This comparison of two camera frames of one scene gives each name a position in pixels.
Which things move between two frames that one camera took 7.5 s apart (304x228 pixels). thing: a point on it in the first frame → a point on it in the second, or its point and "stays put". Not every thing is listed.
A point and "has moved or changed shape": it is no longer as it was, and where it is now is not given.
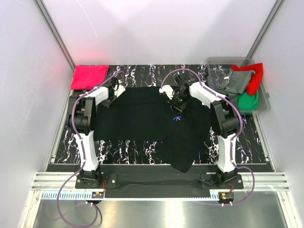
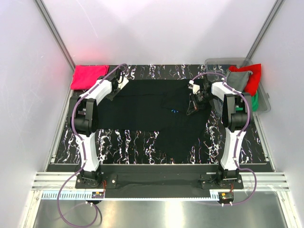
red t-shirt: [253, 85] stays put
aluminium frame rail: [265, 181] stays put
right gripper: [176, 108] → [194, 107]
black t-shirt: [143, 113] has moved or changed shape
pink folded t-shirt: [87, 77] stays put
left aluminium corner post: [55, 38] stays put
